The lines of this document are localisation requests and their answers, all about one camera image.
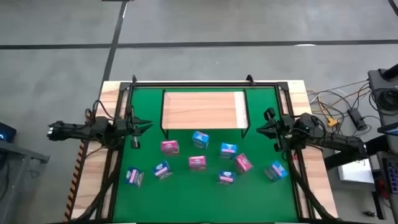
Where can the dark device with blue light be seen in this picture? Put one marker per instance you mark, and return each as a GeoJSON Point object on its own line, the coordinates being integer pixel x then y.
{"type": "Point", "coordinates": [6, 132]}

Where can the black control keypad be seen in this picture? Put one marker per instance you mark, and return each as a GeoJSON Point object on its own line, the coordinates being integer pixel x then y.
{"type": "Point", "coordinates": [392, 174]}

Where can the white board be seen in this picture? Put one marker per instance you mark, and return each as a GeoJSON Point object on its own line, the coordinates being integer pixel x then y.
{"type": "Point", "coordinates": [356, 172]}

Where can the black aluminium table frame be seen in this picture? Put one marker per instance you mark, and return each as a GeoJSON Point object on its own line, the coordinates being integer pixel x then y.
{"type": "Point", "coordinates": [149, 84]}

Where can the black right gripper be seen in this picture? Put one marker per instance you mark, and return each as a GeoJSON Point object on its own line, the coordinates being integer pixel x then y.
{"type": "Point", "coordinates": [284, 129]}

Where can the small black plug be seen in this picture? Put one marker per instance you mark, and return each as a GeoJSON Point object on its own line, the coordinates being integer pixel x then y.
{"type": "Point", "coordinates": [370, 214]}

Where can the wooden shelf with black frame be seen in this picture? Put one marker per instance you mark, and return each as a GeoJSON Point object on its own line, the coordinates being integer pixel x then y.
{"type": "Point", "coordinates": [199, 110]}

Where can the black metal beam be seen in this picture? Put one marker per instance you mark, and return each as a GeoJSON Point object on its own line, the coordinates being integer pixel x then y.
{"type": "Point", "coordinates": [335, 161]}

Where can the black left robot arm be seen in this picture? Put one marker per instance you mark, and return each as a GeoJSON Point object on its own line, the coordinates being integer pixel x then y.
{"type": "Point", "coordinates": [77, 130]}

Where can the grey metal desk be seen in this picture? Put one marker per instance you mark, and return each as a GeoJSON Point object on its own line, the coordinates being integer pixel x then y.
{"type": "Point", "coordinates": [18, 152]}

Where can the black power adapter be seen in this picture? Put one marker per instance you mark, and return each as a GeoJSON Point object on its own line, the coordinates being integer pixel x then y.
{"type": "Point", "coordinates": [357, 119]}

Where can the navy Frosted Flakes cereal box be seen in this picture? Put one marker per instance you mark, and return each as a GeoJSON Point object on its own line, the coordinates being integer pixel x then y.
{"type": "Point", "coordinates": [227, 177]}
{"type": "Point", "coordinates": [133, 176]}
{"type": "Point", "coordinates": [161, 170]}

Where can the blue Rice Krispies cereal box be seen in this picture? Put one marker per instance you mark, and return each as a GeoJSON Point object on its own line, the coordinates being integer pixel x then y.
{"type": "Point", "coordinates": [228, 150]}
{"type": "Point", "coordinates": [200, 138]}
{"type": "Point", "coordinates": [276, 170]}

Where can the green table mat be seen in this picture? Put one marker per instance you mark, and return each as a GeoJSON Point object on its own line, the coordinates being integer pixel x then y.
{"type": "Point", "coordinates": [202, 199]}

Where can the black clamp mount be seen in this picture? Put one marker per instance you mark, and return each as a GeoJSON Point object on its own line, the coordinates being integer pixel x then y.
{"type": "Point", "coordinates": [249, 79]}
{"type": "Point", "coordinates": [134, 79]}

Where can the grey equipment cart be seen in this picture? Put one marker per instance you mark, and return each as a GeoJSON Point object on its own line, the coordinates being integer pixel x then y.
{"type": "Point", "coordinates": [377, 81]}

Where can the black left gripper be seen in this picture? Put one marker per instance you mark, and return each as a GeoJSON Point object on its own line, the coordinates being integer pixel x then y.
{"type": "Point", "coordinates": [126, 127]}

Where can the black orange hazard tape strip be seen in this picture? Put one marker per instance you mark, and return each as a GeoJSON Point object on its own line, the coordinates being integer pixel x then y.
{"type": "Point", "coordinates": [74, 180]}

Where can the tablet with blue screen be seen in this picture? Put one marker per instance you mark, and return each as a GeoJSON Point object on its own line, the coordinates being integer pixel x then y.
{"type": "Point", "coordinates": [390, 130]}

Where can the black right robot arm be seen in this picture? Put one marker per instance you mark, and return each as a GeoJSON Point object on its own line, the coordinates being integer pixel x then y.
{"type": "Point", "coordinates": [342, 143]}

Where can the magenta Raisin Bran cereal box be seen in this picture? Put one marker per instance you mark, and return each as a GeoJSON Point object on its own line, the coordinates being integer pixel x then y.
{"type": "Point", "coordinates": [170, 147]}
{"type": "Point", "coordinates": [243, 163]}
{"type": "Point", "coordinates": [197, 161]}

